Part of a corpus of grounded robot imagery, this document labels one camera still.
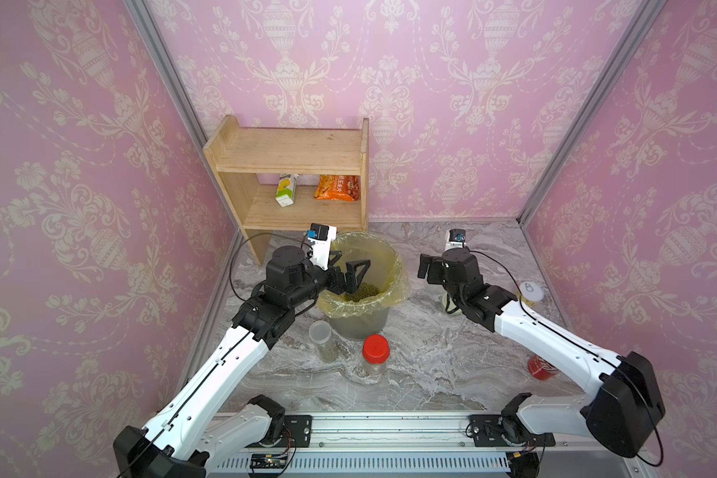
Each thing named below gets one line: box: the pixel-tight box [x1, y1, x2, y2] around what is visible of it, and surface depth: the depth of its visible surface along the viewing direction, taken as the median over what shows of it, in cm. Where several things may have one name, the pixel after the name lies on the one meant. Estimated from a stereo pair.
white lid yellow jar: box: [518, 280, 545, 308], surface depth 95 cm
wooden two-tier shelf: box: [203, 114, 370, 265], surface depth 87 cm
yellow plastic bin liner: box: [317, 231, 412, 318], surface depth 74 cm
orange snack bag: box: [313, 174, 362, 203], surface depth 98 cm
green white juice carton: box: [274, 173, 299, 208], surface depth 96 cm
